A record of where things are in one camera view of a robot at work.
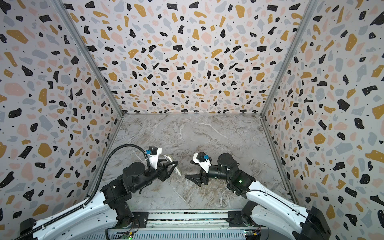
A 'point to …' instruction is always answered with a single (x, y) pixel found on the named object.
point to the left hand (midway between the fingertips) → (174, 160)
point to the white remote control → (176, 169)
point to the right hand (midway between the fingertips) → (187, 167)
